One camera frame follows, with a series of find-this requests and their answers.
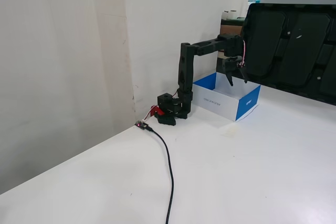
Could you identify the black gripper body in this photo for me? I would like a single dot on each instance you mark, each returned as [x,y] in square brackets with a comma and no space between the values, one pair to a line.
[231,64]

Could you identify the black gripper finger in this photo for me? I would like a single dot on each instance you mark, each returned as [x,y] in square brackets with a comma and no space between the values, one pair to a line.
[229,77]
[243,74]

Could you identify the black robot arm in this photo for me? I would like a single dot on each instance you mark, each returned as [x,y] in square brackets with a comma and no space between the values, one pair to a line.
[185,77]

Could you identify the blue and white cardboard box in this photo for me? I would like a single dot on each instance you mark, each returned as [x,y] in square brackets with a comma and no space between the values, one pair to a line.
[218,100]

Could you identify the brown cardboard box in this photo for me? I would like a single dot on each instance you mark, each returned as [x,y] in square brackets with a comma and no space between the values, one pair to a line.
[231,28]

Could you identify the white plastic container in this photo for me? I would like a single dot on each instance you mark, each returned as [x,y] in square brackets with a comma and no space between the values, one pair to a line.
[233,14]
[226,15]

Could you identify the black plastic packaging tray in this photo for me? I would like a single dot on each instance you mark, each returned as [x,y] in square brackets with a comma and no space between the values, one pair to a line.
[288,45]

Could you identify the clear tape patch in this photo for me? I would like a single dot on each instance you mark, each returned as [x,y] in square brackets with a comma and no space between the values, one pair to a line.
[231,131]

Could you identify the small controller board red LED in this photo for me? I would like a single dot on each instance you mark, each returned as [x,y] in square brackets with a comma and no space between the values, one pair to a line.
[141,125]

